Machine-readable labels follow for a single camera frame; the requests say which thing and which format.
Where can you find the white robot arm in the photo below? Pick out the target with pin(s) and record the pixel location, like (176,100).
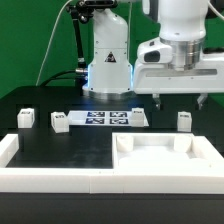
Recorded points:
(172,63)

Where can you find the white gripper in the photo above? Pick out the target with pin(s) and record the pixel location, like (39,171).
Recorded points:
(206,77)

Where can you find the white marker sheet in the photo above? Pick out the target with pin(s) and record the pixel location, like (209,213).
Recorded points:
(99,118)

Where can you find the white U-shaped fence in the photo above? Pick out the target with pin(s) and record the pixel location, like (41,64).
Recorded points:
(178,180)

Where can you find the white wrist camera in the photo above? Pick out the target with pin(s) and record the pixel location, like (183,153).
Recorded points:
(154,51)

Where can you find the white square table top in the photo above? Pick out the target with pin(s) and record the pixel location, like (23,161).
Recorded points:
(135,151)

